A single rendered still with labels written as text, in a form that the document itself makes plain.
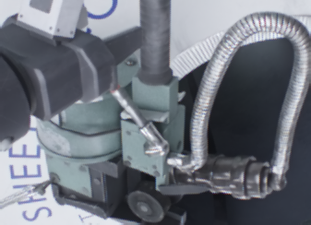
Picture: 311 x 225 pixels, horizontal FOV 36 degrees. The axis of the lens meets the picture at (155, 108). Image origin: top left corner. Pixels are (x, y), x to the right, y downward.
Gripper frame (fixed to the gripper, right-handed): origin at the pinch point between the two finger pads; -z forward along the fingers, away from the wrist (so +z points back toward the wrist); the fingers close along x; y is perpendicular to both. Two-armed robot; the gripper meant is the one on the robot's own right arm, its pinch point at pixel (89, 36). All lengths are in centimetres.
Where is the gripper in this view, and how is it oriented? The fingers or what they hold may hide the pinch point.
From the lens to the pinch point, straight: 46.1
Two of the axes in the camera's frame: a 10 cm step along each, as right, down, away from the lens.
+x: -7.9, -3.6, 4.9
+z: -6.1, 4.8, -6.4
